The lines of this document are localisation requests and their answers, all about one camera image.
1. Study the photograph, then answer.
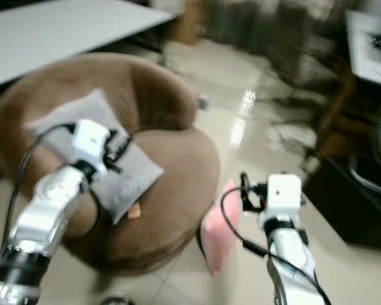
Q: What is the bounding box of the grey square pillow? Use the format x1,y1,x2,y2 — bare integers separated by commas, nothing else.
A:
25,88,165,225

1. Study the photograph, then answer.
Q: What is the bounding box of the pink pillow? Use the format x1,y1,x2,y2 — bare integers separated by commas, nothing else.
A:
199,180,243,278

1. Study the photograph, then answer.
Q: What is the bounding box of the brown round plush sofa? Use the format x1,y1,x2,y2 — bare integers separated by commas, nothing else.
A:
0,53,222,275

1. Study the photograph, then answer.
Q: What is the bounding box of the dark low cabinet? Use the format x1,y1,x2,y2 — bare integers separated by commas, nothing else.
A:
301,155,381,252

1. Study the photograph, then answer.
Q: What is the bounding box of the large white table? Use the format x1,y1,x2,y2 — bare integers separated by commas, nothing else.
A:
0,0,176,90

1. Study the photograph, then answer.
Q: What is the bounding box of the brown cardboard box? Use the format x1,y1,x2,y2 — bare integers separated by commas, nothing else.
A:
168,0,208,46

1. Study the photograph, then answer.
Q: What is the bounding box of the dark grey curtain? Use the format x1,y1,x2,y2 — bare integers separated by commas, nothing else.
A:
206,0,354,85

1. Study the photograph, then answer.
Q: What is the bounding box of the small white table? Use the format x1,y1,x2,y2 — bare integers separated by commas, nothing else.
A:
345,9,381,90

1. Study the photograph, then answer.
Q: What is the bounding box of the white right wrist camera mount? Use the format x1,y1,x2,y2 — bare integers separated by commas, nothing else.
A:
258,173,304,218

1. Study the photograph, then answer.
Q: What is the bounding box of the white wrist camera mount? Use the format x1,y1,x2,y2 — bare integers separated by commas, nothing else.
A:
72,119,114,176
258,173,304,218

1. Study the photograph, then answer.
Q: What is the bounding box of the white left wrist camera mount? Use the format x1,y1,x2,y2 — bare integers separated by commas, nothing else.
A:
72,119,114,176

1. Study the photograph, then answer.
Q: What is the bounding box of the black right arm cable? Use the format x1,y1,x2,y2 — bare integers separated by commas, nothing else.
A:
220,186,332,305

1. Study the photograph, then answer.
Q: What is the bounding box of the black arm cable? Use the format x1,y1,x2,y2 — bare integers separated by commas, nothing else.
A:
9,122,77,256
220,186,332,305

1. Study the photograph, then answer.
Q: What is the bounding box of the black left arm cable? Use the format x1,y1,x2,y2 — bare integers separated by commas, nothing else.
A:
9,122,77,256

